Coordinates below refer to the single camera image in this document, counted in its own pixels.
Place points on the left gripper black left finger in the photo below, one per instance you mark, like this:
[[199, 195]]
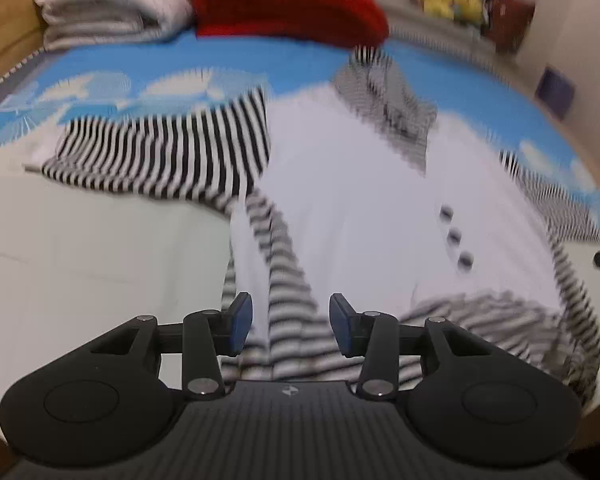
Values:
[[121, 392]]

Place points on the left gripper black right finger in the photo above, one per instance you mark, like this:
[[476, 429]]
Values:
[[468, 399]]

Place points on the black white striped small shirt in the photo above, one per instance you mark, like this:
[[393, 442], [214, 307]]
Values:
[[359, 187]]

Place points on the purple box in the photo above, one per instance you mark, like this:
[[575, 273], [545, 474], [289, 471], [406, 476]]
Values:
[[556, 92]]

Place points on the yellow plush toys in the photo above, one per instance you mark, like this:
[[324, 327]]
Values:
[[472, 12]]

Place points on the blue white patterned bedsheet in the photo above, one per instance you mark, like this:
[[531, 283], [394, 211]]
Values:
[[76, 263]]

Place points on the red folded blanket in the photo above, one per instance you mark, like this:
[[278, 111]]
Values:
[[338, 23]]

